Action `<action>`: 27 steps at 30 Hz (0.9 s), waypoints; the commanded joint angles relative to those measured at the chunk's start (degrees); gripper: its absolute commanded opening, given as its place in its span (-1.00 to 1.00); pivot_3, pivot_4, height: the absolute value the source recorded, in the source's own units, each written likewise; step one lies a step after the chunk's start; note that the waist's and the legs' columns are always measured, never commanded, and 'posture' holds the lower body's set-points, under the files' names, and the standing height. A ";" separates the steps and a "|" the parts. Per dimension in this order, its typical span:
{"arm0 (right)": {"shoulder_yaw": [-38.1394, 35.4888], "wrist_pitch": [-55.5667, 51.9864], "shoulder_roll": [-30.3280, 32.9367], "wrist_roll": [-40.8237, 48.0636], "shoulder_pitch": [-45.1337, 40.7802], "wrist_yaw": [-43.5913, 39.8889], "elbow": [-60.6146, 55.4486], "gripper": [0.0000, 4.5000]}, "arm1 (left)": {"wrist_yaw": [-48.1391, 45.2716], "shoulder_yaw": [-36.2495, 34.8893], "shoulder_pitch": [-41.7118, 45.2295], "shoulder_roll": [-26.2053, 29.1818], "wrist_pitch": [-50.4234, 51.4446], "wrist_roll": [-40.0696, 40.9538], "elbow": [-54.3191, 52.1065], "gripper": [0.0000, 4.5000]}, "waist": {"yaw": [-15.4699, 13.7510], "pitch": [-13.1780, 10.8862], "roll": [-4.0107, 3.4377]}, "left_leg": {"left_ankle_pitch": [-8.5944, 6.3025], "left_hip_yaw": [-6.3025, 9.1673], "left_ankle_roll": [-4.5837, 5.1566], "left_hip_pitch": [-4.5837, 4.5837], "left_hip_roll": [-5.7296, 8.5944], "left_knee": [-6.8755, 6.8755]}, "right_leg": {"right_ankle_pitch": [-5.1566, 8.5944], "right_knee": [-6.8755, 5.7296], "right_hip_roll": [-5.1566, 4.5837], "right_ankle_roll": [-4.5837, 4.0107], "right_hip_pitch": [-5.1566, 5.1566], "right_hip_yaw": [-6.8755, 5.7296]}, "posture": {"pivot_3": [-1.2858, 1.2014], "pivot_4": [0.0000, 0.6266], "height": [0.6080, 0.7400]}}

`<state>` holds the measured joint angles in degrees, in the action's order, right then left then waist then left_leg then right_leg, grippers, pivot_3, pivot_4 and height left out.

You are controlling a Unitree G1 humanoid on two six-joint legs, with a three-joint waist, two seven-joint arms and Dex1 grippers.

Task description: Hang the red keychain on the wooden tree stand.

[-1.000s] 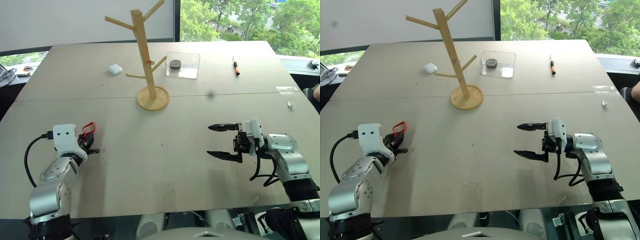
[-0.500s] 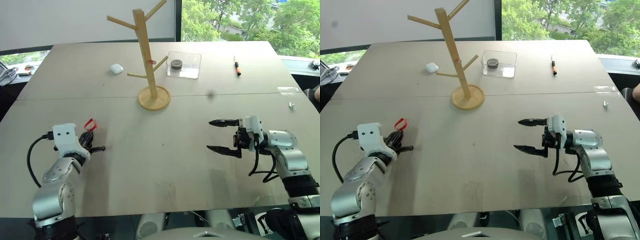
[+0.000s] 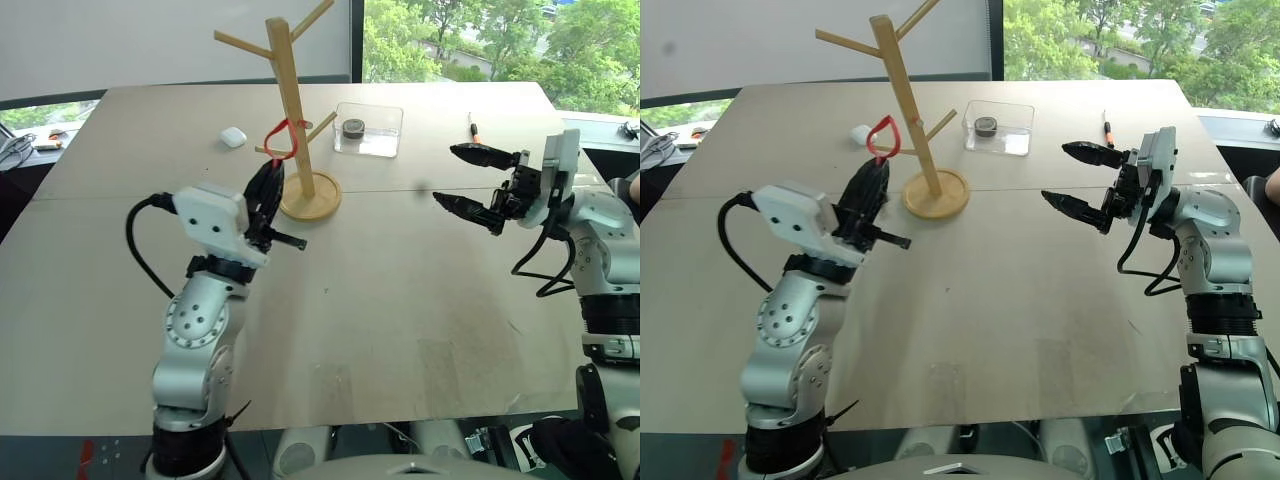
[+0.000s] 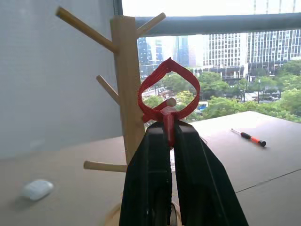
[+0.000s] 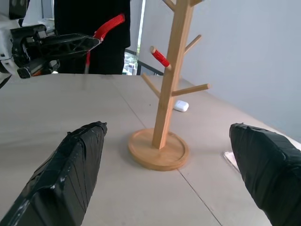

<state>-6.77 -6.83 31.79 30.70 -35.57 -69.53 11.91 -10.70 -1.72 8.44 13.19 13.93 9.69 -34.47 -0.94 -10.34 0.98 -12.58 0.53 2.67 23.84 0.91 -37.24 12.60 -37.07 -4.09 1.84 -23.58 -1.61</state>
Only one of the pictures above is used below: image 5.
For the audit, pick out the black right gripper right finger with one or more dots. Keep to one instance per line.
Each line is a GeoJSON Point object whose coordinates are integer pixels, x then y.
{"type": "Point", "coordinates": [270, 169]}

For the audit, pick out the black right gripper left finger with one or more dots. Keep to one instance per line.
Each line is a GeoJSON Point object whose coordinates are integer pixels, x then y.
{"type": "Point", "coordinates": [61, 179]}

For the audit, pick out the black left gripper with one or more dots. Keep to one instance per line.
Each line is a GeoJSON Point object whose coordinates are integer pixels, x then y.
{"type": "Point", "coordinates": [18, 50]}

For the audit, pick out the wooden tree stand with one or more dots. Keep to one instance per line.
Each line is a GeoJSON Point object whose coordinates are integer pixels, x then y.
{"type": "Point", "coordinates": [168, 94]}

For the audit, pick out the person in black clothes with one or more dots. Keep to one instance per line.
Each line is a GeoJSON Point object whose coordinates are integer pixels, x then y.
{"type": "Point", "coordinates": [103, 54]}

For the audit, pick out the clear plastic packet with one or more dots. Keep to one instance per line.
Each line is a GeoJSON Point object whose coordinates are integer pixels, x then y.
{"type": "Point", "coordinates": [231, 159]}

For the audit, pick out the black metal railing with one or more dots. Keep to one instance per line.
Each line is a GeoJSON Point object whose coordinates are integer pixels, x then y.
{"type": "Point", "coordinates": [143, 66]}

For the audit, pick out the red tape on peg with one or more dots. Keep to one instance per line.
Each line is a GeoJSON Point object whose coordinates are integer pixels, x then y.
{"type": "Point", "coordinates": [161, 57]}

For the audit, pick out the white earbuds case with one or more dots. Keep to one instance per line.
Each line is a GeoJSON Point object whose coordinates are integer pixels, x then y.
{"type": "Point", "coordinates": [181, 106]}

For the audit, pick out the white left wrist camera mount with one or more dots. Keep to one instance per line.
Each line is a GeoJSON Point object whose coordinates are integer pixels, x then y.
{"type": "Point", "coordinates": [4, 42]}

